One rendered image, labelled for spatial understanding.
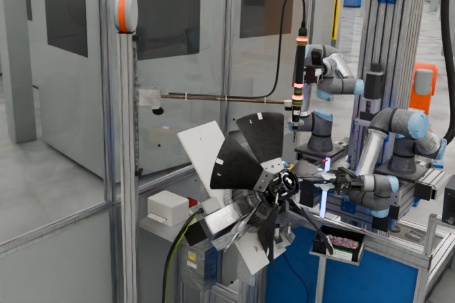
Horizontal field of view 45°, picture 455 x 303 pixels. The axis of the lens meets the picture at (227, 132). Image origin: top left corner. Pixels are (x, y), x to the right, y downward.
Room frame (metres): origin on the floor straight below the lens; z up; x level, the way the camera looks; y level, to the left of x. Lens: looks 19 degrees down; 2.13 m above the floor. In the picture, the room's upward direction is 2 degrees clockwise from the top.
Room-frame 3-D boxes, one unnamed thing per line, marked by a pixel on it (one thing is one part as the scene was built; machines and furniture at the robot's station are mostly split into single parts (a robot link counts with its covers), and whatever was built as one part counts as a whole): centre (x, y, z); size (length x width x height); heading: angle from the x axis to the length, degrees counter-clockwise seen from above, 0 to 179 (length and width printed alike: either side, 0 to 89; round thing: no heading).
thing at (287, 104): (2.21, -0.28, 1.49); 0.09 x 0.07 x 0.10; 88
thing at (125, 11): (2.24, 0.43, 1.88); 0.17 x 0.15 x 0.16; 143
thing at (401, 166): (2.76, -0.96, 1.09); 0.15 x 0.15 x 0.10
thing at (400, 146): (2.75, -0.96, 1.20); 0.13 x 0.12 x 0.14; 51
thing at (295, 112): (2.21, -0.29, 1.65); 0.04 x 0.04 x 0.46
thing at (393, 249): (2.44, -0.59, 0.82); 0.90 x 0.04 x 0.08; 53
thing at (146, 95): (2.24, 0.34, 1.54); 0.10 x 0.07 x 0.08; 88
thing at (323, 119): (3.04, -0.55, 1.20); 0.13 x 0.12 x 0.14; 94
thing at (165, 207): (2.41, 0.29, 0.91); 0.17 x 0.16 x 0.11; 53
